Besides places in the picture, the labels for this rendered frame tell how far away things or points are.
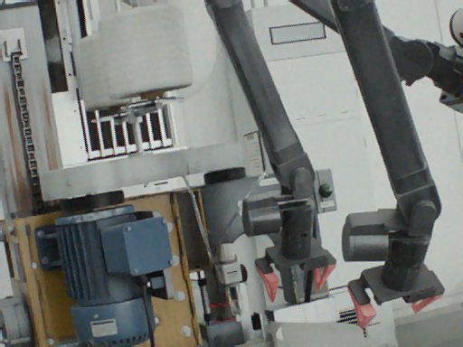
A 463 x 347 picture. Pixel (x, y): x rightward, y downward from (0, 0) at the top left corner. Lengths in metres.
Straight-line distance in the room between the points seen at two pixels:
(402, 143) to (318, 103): 4.57
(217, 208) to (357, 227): 0.68
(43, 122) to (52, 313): 0.38
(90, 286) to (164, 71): 0.40
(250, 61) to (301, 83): 4.13
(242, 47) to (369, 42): 0.51
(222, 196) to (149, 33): 0.41
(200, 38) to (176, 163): 3.39
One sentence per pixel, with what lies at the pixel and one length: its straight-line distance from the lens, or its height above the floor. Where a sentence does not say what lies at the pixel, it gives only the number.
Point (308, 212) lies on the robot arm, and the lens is 1.99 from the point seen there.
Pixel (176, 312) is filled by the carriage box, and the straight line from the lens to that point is 2.21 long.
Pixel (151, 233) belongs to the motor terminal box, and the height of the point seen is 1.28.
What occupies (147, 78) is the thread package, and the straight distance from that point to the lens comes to 2.00.
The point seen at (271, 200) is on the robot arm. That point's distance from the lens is 1.98.
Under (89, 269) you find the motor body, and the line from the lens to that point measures 1.97.
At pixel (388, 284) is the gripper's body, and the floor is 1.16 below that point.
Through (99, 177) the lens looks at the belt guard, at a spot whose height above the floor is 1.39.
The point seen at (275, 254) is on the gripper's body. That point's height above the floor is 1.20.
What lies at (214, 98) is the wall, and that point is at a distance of 6.51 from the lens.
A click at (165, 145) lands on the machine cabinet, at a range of 5.04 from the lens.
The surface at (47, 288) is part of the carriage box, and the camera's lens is 2.14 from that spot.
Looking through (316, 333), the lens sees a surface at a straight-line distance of 2.13.
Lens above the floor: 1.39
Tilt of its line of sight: 3 degrees down
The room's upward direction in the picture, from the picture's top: 9 degrees counter-clockwise
